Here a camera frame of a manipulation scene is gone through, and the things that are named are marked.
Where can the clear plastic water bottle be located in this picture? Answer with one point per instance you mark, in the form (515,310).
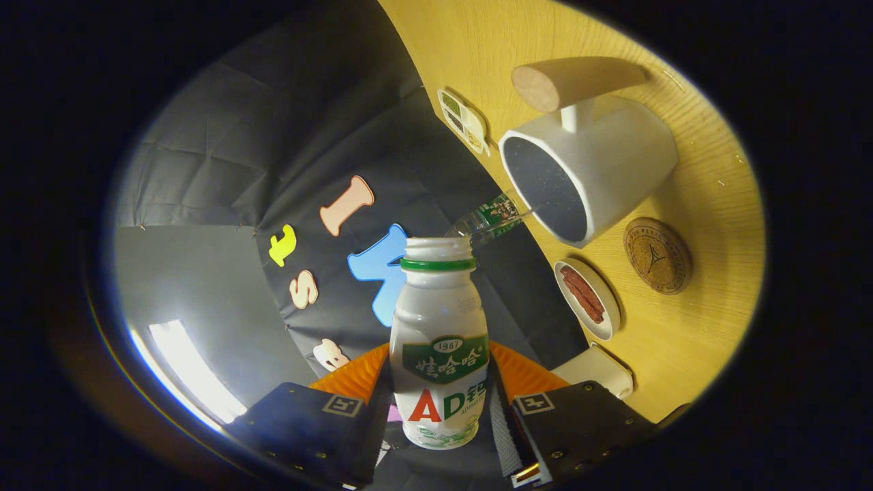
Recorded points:
(491,215)

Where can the black backdrop cloth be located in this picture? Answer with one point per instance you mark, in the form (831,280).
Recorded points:
(239,150)

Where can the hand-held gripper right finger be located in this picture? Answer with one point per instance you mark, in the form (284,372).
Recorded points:
(580,429)

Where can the wooden table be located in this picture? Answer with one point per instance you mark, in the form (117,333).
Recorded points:
(709,327)

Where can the white juice bottle green label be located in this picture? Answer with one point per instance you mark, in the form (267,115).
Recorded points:
(436,314)

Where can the white round plate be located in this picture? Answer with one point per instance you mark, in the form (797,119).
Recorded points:
(609,310)

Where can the round cork coaster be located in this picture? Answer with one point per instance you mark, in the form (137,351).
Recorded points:
(658,256)

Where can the pile of dark beans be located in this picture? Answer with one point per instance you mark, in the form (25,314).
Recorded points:
(455,120)

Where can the cream toaster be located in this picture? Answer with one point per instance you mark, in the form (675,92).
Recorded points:
(593,368)

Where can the white divided dish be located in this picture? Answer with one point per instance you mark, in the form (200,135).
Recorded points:
(477,123)

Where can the pile of green beans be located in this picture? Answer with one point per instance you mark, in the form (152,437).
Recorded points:
(451,103)

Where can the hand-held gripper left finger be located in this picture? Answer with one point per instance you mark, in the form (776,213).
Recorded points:
(327,436)

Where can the pile of yellow beans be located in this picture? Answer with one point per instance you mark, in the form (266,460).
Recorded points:
(475,140)

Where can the red sausage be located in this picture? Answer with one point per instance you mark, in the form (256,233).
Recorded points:
(590,293)
(578,299)

